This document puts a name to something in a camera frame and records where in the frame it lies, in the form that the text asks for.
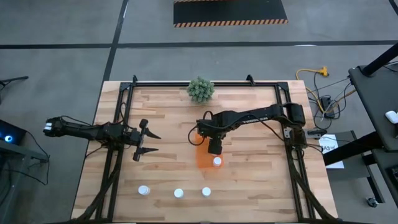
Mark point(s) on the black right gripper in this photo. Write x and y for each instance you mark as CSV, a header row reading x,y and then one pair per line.
x,y
215,147

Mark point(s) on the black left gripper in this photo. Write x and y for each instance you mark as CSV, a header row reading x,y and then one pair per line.
x,y
138,138

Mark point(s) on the white pill bottle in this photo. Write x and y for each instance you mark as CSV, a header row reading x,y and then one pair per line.
x,y
206,192
144,190
178,193
217,161

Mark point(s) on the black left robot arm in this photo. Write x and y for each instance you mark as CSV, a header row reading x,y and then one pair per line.
x,y
81,132

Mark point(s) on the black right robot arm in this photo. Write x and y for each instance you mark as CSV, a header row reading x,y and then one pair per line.
x,y
248,118

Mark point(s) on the orange plastic basket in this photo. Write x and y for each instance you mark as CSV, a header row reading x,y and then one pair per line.
x,y
202,158

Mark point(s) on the potted green succulent plant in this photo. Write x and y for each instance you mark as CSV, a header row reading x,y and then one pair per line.
x,y
200,90

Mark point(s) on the white paper sheet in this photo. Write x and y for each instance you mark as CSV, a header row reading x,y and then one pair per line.
x,y
329,146

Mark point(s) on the black power strip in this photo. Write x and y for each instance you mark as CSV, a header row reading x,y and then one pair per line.
x,y
327,104

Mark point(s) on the grey metal stand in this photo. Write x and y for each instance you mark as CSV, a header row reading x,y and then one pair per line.
x,y
18,152

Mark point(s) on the black hazard-striped floor mat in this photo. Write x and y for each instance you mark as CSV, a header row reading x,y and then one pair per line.
x,y
230,11

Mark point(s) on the black computer with blue light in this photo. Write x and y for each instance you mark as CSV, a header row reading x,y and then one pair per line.
x,y
9,137

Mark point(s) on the black tripod leg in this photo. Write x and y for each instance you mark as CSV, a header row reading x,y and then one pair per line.
x,y
14,79

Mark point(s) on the black caster wheel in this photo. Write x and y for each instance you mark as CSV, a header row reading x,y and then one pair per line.
x,y
372,202

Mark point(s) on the black side table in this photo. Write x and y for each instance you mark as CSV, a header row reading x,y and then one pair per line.
x,y
376,99

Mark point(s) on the small white case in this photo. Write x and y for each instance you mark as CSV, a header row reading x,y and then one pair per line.
x,y
391,116

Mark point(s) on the black aluminium table frame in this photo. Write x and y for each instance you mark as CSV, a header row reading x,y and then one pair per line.
x,y
161,84

